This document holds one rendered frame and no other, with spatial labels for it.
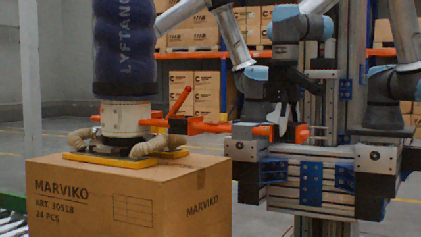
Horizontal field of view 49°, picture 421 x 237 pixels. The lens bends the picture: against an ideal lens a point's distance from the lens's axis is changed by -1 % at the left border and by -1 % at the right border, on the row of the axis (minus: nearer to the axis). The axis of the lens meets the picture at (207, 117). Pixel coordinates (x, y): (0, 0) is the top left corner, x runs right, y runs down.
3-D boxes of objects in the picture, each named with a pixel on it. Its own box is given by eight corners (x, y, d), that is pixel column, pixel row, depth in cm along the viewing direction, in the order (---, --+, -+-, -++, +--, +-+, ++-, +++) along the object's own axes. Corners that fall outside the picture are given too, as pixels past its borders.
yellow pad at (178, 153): (100, 151, 175) (100, 137, 174) (118, 147, 183) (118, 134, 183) (173, 159, 157) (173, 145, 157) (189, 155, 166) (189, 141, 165)
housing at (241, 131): (229, 139, 136) (230, 124, 136) (240, 136, 142) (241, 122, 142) (251, 141, 133) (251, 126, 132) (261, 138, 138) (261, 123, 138)
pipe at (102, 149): (66, 147, 160) (65, 131, 159) (114, 138, 181) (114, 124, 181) (141, 157, 143) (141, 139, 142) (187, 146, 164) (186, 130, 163)
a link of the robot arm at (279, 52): (302, 45, 130) (292, 44, 123) (302, 62, 131) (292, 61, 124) (277, 46, 134) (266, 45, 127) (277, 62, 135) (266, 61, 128)
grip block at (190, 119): (166, 134, 146) (166, 116, 146) (183, 131, 155) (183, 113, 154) (188, 136, 142) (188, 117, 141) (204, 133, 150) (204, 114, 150)
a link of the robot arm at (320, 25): (310, 17, 142) (282, 15, 137) (337, 14, 132) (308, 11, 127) (309, 43, 143) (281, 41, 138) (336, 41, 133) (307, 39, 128)
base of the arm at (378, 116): (364, 124, 182) (365, 99, 181) (405, 126, 175) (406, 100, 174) (358, 128, 169) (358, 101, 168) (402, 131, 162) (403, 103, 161)
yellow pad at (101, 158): (61, 158, 159) (61, 144, 158) (83, 154, 167) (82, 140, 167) (137, 170, 141) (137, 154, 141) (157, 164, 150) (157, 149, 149)
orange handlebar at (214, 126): (66, 122, 172) (66, 112, 172) (121, 114, 198) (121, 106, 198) (305, 141, 124) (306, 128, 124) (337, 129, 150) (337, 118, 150)
